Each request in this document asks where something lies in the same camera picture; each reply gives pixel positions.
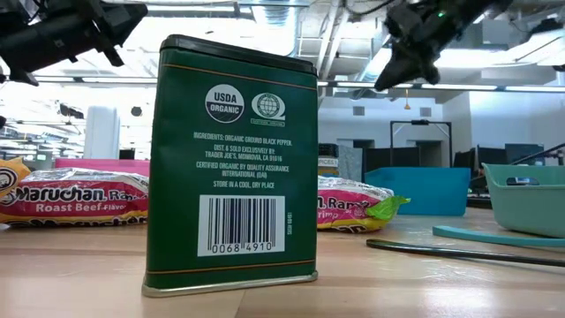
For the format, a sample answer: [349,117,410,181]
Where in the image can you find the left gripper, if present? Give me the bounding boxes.
[43,0,149,63]

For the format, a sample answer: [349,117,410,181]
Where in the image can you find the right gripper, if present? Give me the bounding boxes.
[373,0,460,93]

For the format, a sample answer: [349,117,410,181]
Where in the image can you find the pink green shrimp ramen pack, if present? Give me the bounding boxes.
[316,175,411,234]

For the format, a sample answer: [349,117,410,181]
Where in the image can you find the mint green plastic bin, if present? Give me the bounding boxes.
[481,162,565,239]

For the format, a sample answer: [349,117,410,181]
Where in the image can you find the roast beef ramen pack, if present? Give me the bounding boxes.
[0,167,150,229]

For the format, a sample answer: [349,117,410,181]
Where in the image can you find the turquoise plastic spoon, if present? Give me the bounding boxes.
[432,224,565,249]

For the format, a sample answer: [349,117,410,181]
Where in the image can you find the yellow chicken ramen pack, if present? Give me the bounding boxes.
[0,156,33,201]

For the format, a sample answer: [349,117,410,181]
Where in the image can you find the green black pepper tin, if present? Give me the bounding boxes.
[140,34,320,299]

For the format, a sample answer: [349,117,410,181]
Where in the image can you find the black boxy speaker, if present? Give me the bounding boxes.
[58,102,85,120]

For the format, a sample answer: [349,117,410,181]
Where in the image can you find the white building column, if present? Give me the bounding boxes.
[83,105,121,160]

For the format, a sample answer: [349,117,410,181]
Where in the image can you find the grey partition panel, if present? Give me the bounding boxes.
[337,145,365,183]

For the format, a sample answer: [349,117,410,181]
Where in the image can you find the dark teal plastic bin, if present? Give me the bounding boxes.
[364,166,471,217]

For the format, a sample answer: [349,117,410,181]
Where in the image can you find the red translucent plastic bin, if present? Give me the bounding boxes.
[53,157,151,178]

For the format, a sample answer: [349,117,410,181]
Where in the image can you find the thin black rod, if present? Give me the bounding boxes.
[511,141,565,167]

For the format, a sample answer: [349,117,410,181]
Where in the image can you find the black metal frame stand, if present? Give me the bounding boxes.
[389,118,453,168]

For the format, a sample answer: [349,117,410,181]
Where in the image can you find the silver ventilation duct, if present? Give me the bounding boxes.
[253,0,305,57]

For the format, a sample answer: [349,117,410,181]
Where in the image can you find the black utensil handle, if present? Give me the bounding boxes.
[365,238,565,269]

